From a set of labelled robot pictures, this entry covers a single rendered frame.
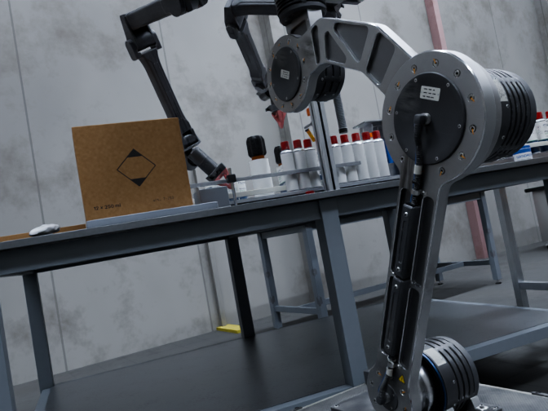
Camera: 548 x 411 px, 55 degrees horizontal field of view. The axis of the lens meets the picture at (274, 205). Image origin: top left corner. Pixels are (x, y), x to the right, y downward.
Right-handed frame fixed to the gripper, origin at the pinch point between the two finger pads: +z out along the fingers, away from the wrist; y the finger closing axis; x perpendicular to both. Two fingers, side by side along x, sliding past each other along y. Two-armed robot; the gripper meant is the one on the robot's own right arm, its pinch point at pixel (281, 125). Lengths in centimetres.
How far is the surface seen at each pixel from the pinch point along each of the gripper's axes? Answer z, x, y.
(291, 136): -38, -240, -120
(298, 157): 17.6, 21.6, 5.4
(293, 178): 25.8, 21.5, 9.1
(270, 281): 84, -160, -43
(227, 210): 36, 64, 52
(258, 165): 15.4, -5.4, 12.1
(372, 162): 23.8, 23.2, -27.6
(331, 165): 24.2, 36.1, -0.7
